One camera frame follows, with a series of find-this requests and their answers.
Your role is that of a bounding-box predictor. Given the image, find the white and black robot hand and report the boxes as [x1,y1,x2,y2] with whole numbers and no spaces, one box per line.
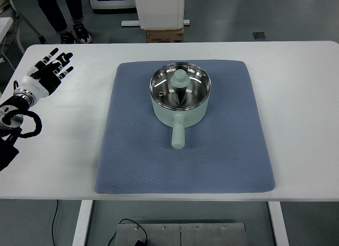
[16,48,74,103]

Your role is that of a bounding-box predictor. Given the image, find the green pot with handle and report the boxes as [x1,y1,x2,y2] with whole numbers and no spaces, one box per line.
[151,97,209,149]

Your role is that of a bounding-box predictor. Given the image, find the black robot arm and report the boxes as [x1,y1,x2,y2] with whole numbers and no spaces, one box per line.
[1,81,42,170]

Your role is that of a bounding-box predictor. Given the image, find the left black white sneaker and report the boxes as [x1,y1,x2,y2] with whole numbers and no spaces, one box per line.
[60,32,78,44]

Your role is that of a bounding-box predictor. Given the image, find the black white sneaker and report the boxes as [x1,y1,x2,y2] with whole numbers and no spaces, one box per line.
[73,23,92,44]
[60,32,78,44]

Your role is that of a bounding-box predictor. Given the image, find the right black white sneaker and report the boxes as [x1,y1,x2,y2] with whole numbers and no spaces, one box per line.
[73,23,92,44]

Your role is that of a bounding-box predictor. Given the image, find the person legs in dark jeans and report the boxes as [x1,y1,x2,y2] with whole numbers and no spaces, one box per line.
[37,0,84,34]

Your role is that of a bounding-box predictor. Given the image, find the white appliance in background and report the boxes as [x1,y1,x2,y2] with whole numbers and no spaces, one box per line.
[89,0,136,13]

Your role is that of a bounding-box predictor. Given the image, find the glass lid with green knob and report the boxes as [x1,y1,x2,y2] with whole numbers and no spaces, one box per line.
[149,62,211,111]

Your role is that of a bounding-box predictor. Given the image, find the cardboard box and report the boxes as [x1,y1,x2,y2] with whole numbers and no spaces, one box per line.
[146,28,184,43]

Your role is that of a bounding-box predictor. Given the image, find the blue textured mat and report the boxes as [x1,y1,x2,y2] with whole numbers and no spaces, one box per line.
[95,60,275,194]

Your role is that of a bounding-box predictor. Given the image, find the grey floor plate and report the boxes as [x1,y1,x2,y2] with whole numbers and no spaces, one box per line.
[252,32,268,41]

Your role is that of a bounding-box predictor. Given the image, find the white rolling chair frame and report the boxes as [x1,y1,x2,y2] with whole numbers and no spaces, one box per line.
[1,0,46,54]

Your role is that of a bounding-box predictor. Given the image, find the black power cable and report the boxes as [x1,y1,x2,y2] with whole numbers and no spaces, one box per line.
[51,199,149,246]

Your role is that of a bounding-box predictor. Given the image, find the metal base plate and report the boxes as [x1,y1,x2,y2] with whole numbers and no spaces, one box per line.
[114,223,248,245]

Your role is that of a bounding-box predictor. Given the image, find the white table leg frame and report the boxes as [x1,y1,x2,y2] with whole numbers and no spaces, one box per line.
[72,200,290,246]

